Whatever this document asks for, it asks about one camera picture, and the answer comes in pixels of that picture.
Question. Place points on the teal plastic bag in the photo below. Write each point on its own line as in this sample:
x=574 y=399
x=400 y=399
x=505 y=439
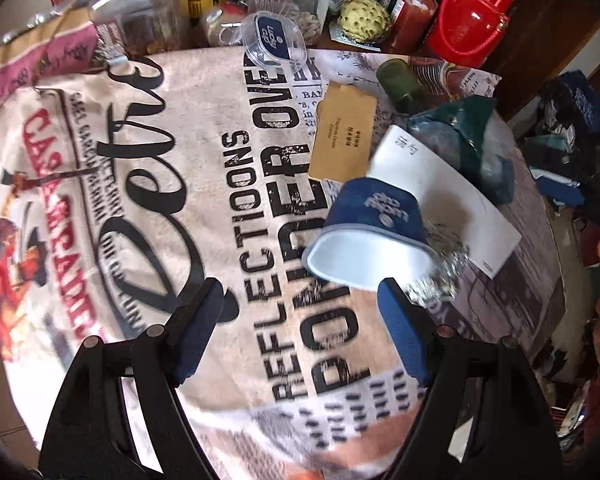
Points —
x=472 y=125

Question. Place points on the brown wooden door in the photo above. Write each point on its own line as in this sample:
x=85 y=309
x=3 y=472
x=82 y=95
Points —
x=545 y=20

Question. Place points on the silver foil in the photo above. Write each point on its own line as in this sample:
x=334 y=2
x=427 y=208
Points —
x=450 y=255

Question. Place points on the green glass bottle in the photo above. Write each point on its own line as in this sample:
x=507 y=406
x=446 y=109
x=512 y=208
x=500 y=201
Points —
x=402 y=82

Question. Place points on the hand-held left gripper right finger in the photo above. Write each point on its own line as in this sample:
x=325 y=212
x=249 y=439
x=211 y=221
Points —
x=402 y=332

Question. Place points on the white paper sheet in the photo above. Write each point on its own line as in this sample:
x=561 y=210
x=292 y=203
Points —
x=445 y=180

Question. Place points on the black-lidded clear plastic jar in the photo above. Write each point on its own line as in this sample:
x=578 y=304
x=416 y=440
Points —
x=135 y=15

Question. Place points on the brown paper envelope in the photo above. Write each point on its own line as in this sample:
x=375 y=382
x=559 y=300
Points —
x=342 y=130

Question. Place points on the pink woven bag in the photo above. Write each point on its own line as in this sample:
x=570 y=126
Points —
x=35 y=50

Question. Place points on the green custard apple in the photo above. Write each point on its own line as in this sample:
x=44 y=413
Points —
x=365 y=20

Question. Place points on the red sauce bottle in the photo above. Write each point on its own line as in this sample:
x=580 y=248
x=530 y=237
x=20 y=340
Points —
x=415 y=10

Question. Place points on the blue paper cup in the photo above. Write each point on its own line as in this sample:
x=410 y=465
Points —
x=375 y=210

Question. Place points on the red thermos jug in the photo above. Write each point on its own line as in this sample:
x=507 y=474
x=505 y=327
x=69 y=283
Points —
x=467 y=15

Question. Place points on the printed tablecloth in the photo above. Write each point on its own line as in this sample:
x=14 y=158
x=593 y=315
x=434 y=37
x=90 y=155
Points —
x=190 y=135

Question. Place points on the pile of dark clothes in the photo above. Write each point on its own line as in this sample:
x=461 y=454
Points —
x=575 y=110

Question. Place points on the clear plastic lid blue label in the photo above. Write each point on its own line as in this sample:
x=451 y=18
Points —
x=272 y=40

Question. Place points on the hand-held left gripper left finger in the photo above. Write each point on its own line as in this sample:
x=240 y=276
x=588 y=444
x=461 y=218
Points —
x=195 y=332

